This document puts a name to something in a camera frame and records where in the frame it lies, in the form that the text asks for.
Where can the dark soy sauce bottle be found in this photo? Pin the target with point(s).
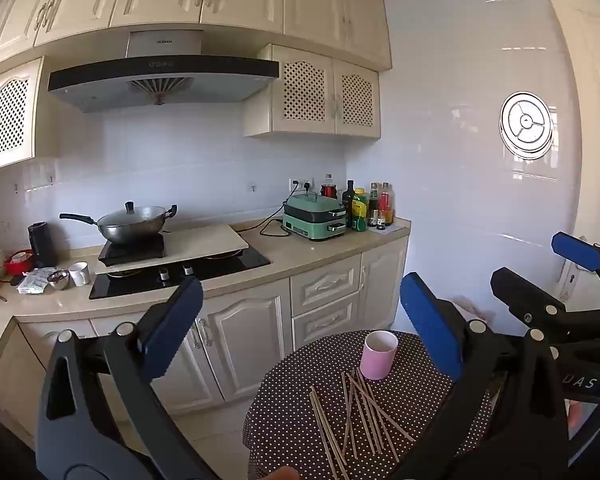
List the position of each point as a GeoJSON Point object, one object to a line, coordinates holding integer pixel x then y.
{"type": "Point", "coordinates": [373, 205]}

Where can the polka dot round tablecloth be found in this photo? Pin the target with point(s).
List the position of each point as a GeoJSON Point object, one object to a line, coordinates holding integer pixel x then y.
{"type": "Point", "coordinates": [280, 427]}

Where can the black induction cooker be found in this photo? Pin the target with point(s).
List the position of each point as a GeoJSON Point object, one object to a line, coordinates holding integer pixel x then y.
{"type": "Point", "coordinates": [142, 248]}

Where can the red label sauce bottle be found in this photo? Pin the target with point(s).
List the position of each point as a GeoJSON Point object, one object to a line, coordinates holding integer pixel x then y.
{"type": "Point", "coordinates": [386, 204]}

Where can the cream upper cabinets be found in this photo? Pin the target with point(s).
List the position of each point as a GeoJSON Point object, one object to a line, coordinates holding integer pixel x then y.
{"type": "Point", "coordinates": [330, 54]}

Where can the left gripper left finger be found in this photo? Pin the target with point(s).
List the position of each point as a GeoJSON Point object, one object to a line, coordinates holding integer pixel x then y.
{"type": "Point", "coordinates": [78, 437]}

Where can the dark olive oil bottle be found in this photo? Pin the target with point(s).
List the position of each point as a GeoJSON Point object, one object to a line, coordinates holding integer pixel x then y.
{"type": "Point", "coordinates": [347, 200]}

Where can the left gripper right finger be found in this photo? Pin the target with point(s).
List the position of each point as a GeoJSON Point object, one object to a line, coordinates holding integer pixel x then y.
{"type": "Point", "coordinates": [504, 416]}

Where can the green electric grill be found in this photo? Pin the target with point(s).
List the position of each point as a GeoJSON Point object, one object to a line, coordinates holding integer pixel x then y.
{"type": "Point", "coordinates": [314, 217]}

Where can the black range hood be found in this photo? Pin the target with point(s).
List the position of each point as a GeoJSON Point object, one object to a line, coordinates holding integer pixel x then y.
{"type": "Point", "coordinates": [159, 67]}

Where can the black kettle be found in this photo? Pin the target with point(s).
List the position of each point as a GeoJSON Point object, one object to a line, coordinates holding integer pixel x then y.
{"type": "Point", "coordinates": [42, 245]}

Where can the cream cabinets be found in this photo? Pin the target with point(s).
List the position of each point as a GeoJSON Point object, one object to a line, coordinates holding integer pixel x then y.
{"type": "Point", "coordinates": [249, 322]}
{"type": "Point", "coordinates": [330, 54]}

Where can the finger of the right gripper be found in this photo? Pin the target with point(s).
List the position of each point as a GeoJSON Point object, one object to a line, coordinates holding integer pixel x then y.
{"type": "Point", "coordinates": [531, 305]}
{"type": "Point", "coordinates": [583, 255]}

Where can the small steel bowl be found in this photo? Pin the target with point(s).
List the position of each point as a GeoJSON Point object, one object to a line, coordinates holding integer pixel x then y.
{"type": "Point", "coordinates": [59, 280]}

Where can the pink cup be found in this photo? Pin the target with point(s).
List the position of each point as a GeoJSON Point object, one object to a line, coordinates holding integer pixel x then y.
{"type": "Point", "coordinates": [379, 351]}

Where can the green yellow oil bottle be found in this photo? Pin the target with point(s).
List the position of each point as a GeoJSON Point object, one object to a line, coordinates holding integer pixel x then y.
{"type": "Point", "coordinates": [359, 206]}

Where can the cream lower cabinets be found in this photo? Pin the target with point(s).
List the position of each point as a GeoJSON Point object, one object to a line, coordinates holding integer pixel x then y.
{"type": "Point", "coordinates": [249, 322]}

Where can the steel wok with lid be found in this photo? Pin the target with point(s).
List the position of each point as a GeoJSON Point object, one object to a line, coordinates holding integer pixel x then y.
{"type": "Point", "coordinates": [130, 223]}

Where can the black gas stove top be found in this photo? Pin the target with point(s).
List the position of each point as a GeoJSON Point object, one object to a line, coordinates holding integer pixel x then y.
{"type": "Point", "coordinates": [164, 275]}

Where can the white mug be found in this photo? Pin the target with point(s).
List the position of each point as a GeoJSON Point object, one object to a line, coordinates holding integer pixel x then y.
{"type": "Point", "coordinates": [80, 273]}

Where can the round white wall vent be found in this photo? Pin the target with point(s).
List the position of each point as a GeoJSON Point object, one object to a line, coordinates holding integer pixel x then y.
{"type": "Point", "coordinates": [525, 126]}

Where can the red container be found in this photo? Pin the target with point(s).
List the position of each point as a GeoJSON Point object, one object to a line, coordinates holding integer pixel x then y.
{"type": "Point", "coordinates": [20, 263]}

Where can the beige cutting board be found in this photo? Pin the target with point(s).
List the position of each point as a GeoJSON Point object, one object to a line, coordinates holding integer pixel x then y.
{"type": "Point", "coordinates": [186, 245]}

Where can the white door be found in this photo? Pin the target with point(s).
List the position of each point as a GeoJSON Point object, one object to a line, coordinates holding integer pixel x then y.
{"type": "Point", "coordinates": [579, 21]}

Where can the white plastic packet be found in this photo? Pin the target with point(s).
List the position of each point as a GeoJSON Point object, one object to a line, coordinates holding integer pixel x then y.
{"type": "Point", "coordinates": [35, 281]}

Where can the wooden chopstick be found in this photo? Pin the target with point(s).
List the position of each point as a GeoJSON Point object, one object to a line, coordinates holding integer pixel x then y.
{"type": "Point", "coordinates": [330, 459]}
{"type": "Point", "coordinates": [365, 416]}
{"type": "Point", "coordinates": [383, 431]}
{"type": "Point", "coordinates": [330, 436]}
{"type": "Point", "coordinates": [347, 423]}
{"type": "Point", "coordinates": [384, 414]}

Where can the wall power socket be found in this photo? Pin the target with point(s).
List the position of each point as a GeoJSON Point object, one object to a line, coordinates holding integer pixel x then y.
{"type": "Point", "coordinates": [300, 185]}

